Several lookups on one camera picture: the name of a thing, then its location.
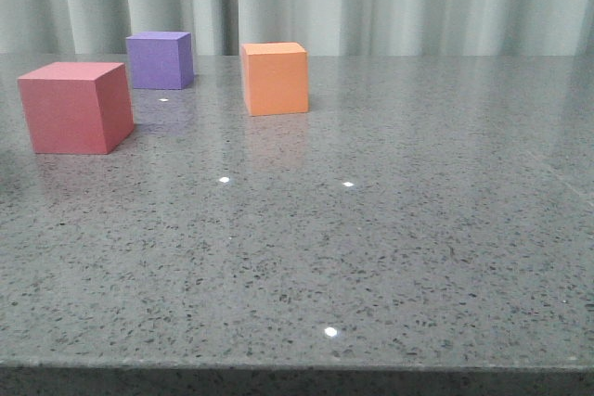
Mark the orange foam cube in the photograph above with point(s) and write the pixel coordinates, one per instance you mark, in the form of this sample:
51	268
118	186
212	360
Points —
275	78

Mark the purple foam cube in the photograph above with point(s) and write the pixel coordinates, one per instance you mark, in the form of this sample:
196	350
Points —
160	60

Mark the red foam cube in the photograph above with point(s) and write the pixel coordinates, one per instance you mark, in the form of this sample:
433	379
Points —
77	107

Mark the pale green curtain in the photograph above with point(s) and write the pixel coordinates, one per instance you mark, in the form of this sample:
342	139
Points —
324	27

